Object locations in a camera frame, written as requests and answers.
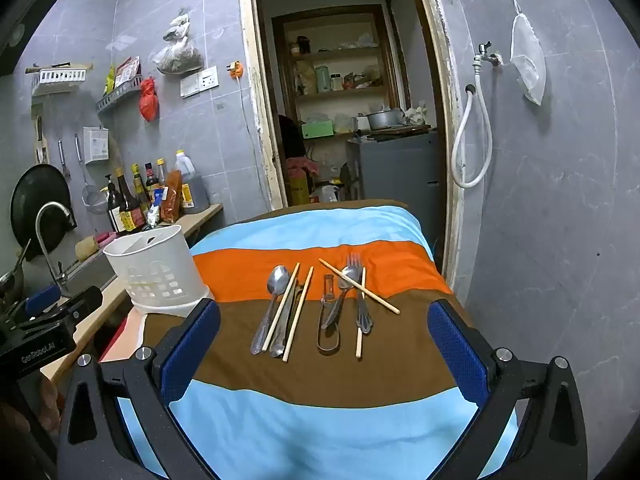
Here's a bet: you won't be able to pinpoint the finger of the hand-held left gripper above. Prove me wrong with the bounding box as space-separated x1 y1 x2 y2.
22 284 63 316
59 286 104 323

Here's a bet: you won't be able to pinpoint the green box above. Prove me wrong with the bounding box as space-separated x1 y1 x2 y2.
301 119 335 140

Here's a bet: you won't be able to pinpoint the wooden shelf unit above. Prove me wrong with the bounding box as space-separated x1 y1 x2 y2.
271 4 401 137

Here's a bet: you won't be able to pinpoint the metal tongs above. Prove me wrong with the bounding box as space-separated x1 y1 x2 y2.
315 274 344 356

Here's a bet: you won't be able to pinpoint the metal spoon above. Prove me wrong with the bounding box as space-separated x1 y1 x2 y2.
250 265 291 354
321 266 362 331

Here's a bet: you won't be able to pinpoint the dark pump bottle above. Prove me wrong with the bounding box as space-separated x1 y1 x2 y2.
103 175 126 234

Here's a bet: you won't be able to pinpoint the chrome sink faucet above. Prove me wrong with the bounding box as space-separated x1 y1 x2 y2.
34 202 72 297

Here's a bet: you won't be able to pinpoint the grey cabinet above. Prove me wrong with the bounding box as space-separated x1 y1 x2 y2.
345 129 446 262

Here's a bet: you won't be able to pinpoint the yellow container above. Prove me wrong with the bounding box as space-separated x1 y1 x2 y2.
288 169 311 206

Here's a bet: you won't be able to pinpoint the white wall rack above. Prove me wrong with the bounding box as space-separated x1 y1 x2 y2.
30 67 87 97

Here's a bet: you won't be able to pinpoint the steel kitchen sink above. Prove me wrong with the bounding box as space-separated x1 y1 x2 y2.
59 255 119 297

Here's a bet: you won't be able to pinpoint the white hose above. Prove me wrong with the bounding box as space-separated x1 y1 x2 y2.
451 83 494 190

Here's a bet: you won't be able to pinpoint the clear plastic bag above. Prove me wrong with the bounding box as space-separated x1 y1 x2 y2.
152 9 205 75

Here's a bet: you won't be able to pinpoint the large dark oil jug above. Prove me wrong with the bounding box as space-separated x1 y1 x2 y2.
173 150 211 215

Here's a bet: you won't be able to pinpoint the striped blue orange brown blanket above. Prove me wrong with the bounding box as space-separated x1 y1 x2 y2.
117 199 518 480

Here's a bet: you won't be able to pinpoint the red printed packet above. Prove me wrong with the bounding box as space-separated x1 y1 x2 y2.
115 56 142 89

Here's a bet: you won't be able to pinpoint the beige kitchen counter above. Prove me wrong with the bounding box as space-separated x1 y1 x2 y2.
40 203 224 382

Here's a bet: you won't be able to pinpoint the red plastic bag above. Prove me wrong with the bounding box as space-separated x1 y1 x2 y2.
138 76 160 122

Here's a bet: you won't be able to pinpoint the metal fork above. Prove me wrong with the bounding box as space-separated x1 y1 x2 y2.
346 253 374 334

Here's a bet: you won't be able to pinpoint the metal wall tap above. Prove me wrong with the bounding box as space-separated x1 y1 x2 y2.
473 41 503 68

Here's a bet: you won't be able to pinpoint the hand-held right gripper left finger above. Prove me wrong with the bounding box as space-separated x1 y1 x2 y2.
56 298 222 480

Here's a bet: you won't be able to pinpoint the yellow capped sauce bottle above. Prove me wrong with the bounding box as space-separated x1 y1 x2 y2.
131 163 152 217

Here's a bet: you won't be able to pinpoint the person's left hand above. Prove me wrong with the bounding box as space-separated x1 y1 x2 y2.
37 374 67 433

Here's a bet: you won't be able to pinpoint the black wok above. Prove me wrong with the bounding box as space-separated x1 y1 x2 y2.
10 163 77 262

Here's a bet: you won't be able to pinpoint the red and pink object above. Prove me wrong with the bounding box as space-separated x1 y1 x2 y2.
99 307 146 364

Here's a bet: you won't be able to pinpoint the white power cable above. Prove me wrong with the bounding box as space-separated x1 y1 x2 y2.
239 77 264 172

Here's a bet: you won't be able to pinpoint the metal table knife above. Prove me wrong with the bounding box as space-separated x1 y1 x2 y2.
270 280 304 359

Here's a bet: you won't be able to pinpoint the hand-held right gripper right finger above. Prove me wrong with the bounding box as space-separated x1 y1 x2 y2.
427 299 588 480

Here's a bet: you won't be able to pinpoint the white plastic utensil basket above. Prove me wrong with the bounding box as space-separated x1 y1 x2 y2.
102 224 211 319

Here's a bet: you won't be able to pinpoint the grey wall shelf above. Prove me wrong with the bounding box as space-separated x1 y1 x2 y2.
95 74 144 114

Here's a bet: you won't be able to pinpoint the metal pot with black handle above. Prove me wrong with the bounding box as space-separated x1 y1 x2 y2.
0 239 32 306

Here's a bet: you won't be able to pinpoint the wooden chopstick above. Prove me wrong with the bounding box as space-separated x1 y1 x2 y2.
282 266 315 363
355 267 367 359
318 258 401 315
262 262 300 354

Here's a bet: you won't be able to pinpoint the white hanging plastic bag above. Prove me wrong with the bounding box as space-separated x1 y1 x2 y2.
509 0 547 106

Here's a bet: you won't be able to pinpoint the white wall box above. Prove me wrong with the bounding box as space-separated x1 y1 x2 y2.
82 126 110 165

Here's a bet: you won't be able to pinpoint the metal strainer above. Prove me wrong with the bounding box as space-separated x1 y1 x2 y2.
74 134 109 215

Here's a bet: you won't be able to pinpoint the dark soy sauce bottle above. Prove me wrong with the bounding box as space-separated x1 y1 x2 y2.
115 167 146 234

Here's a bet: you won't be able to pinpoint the worn door frame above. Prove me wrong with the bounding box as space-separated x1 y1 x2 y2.
237 0 464 287

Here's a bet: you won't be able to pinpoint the blue and white packet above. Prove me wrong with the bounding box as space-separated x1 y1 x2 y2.
144 187 169 226

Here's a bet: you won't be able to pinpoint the metal cooking pot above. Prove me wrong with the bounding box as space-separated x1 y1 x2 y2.
366 108 405 131

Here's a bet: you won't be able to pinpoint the yellow sponge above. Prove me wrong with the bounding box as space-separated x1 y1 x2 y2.
75 236 101 261

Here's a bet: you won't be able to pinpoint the wooden handled spatula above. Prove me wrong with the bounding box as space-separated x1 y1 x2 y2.
32 115 51 164

